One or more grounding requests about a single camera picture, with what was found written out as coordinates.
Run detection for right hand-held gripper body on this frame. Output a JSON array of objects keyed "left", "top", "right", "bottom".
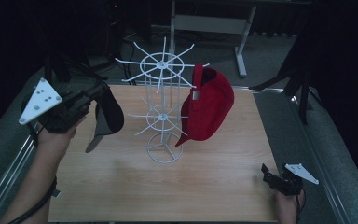
[{"left": 261, "top": 162, "right": 320, "bottom": 197}]

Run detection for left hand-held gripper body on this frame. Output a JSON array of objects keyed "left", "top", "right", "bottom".
[{"left": 18, "top": 77, "right": 104, "bottom": 133}]

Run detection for grey sun visor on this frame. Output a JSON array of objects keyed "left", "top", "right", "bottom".
[{"left": 85, "top": 81, "right": 126, "bottom": 154}]

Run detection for white wire display rack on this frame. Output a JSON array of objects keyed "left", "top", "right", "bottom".
[{"left": 115, "top": 36, "right": 211, "bottom": 164}]

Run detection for red baseball cap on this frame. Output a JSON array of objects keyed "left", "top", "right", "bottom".
[{"left": 174, "top": 63, "right": 236, "bottom": 147}]

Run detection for person's right hand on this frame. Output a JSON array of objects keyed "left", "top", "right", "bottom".
[{"left": 274, "top": 189, "right": 306, "bottom": 224}]

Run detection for person's left hand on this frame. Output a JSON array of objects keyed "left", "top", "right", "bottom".
[{"left": 36, "top": 115, "right": 87, "bottom": 153}]

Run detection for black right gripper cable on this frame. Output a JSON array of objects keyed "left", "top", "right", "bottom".
[{"left": 294, "top": 187, "right": 308, "bottom": 224}]

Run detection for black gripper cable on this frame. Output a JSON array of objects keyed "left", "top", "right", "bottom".
[
  {"left": 7, "top": 122, "right": 59, "bottom": 224},
  {"left": 294, "top": 187, "right": 308, "bottom": 224}
]

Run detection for black floor cables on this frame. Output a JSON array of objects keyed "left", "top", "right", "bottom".
[{"left": 117, "top": 38, "right": 138, "bottom": 86}]

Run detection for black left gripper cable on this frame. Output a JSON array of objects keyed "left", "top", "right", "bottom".
[{"left": 7, "top": 122, "right": 59, "bottom": 224}]

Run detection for grey metal desk frame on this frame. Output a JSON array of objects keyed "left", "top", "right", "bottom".
[{"left": 169, "top": 0, "right": 258, "bottom": 78}]

